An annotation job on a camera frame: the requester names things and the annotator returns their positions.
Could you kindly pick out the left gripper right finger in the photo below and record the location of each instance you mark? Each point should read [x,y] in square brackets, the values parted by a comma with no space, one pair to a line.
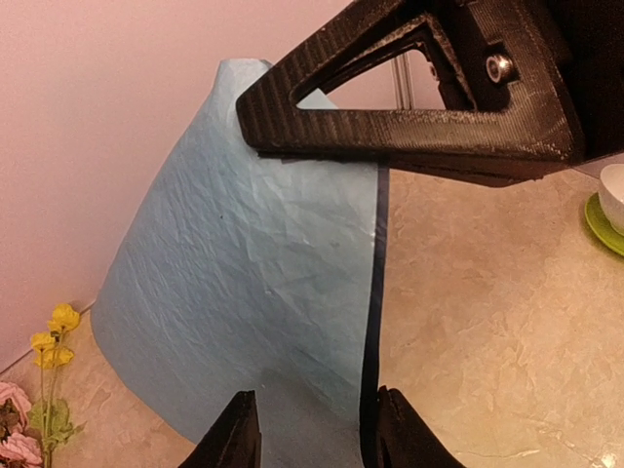
[403,439]

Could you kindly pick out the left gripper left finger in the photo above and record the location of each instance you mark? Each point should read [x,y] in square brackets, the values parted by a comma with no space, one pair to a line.
[234,440]

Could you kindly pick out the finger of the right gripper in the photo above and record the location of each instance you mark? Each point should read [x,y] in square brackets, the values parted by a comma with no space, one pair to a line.
[507,115]

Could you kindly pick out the blue wrapping paper sheet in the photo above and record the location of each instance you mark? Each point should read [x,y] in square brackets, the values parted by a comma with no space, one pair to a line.
[243,273]

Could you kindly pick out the yellow fake flower stem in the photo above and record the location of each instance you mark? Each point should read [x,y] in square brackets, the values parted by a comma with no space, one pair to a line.
[50,416]

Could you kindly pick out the pink fake rose bunch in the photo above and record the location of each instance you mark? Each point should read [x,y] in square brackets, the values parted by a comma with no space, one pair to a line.
[18,448]

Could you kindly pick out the white ceramic bowl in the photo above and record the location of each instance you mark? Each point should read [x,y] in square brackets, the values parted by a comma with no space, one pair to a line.
[611,195]

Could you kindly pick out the green plate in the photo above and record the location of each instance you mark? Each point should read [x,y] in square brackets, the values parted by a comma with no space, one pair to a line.
[600,226]

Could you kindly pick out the right aluminium frame post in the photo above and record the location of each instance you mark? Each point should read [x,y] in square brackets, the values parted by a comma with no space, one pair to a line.
[403,86]

